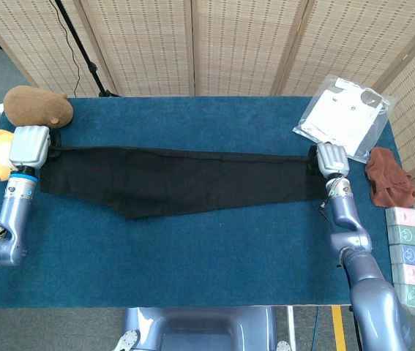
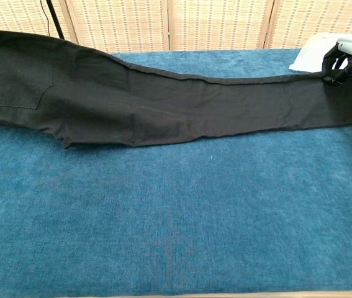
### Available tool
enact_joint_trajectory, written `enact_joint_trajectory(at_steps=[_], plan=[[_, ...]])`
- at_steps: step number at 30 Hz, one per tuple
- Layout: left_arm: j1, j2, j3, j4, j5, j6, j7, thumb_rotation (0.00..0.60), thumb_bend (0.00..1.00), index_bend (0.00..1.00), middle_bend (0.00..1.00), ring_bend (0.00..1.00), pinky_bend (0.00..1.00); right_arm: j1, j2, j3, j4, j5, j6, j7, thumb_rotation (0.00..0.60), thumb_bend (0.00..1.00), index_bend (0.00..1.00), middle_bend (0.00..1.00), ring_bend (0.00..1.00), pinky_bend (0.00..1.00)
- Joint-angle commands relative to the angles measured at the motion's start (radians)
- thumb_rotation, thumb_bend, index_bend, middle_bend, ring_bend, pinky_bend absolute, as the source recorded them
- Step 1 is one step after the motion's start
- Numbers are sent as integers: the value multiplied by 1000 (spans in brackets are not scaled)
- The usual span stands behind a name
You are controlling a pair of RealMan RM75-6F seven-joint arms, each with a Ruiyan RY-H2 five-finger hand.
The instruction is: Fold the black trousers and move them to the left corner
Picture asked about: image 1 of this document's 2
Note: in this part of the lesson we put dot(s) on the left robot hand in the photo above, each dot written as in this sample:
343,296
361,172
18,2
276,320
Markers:
29,146

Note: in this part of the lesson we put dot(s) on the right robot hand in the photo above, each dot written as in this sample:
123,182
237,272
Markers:
333,161

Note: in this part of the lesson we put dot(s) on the black trousers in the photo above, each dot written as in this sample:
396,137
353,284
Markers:
156,183

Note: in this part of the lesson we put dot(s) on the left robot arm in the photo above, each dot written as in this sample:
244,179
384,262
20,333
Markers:
13,219

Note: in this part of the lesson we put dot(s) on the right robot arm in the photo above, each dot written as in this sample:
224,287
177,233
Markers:
368,285

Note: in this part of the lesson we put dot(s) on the brown capybara plush toy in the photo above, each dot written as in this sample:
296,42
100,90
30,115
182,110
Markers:
35,106

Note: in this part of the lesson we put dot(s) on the white garment in plastic bag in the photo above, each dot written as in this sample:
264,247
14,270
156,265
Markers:
342,117

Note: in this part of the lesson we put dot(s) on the rust brown cloth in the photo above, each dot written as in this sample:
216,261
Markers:
390,179

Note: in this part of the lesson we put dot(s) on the pink tissue pack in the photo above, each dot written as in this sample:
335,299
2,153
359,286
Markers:
404,217
412,274

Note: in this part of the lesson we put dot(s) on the black tripod stand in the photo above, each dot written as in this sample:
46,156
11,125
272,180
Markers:
82,47

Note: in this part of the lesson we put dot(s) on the blue tissue pack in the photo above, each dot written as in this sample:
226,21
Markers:
409,255

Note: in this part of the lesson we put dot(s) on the white table leg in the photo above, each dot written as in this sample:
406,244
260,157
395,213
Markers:
291,321

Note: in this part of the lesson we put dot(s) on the blue table cloth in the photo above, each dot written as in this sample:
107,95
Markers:
192,256

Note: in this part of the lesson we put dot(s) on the blue robot torso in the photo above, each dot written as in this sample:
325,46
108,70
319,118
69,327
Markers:
200,329

